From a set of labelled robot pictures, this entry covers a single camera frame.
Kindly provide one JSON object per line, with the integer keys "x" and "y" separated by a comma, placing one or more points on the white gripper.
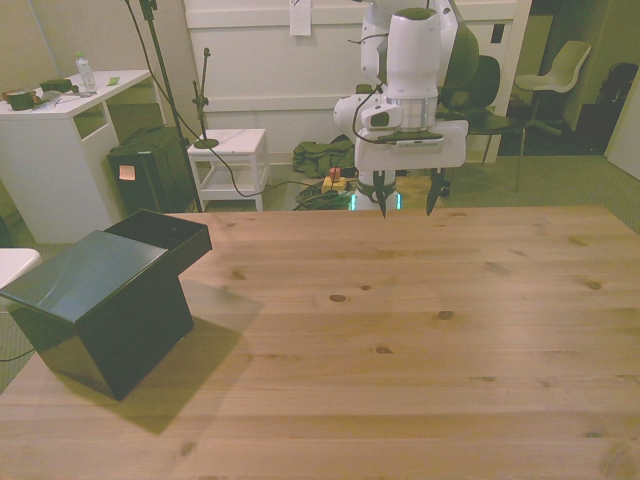
{"x": 410, "y": 157}

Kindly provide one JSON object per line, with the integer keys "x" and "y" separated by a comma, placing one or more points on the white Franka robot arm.
{"x": 412, "y": 55}

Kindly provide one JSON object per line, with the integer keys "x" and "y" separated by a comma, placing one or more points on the yellow emergency stop button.
{"x": 335, "y": 180}

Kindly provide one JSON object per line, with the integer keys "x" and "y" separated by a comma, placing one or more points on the green cloth pile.
{"x": 320, "y": 157}

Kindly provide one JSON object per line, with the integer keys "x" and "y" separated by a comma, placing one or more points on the black chair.
{"x": 492, "y": 110}

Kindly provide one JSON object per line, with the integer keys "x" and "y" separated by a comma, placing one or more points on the small white side table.
{"x": 230, "y": 145}

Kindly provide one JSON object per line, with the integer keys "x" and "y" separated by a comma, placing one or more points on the white swivel chair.
{"x": 555, "y": 70}

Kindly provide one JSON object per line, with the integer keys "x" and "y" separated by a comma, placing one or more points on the white paper sheet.
{"x": 300, "y": 17}

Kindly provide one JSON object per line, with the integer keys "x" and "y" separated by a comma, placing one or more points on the black stand with round base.
{"x": 204, "y": 120}

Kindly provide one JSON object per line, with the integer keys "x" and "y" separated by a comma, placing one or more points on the black bag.
{"x": 620, "y": 100}

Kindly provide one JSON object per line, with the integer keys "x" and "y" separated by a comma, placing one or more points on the black computer tower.
{"x": 150, "y": 170}

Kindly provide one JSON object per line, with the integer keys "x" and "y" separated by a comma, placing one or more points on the black tripod stand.
{"x": 160, "y": 60}

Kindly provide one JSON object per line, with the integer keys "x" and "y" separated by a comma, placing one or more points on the green sticky note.
{"x": 113, "y": 79}

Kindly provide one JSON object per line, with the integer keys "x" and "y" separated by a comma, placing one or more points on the clear plastic water bottle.
{"x": 85, "y": 72}

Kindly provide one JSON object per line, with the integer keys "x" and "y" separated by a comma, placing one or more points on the white desk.
{"x": 55, "y": 150}

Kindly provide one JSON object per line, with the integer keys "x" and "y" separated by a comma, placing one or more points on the dark green object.
{"x": 55, "y": 86}

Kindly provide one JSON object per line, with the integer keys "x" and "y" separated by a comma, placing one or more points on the white rounded object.
{"x": 15, "y": 265}

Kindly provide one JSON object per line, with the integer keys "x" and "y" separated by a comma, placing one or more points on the black wall switch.
{"x": 498, "y": 33}

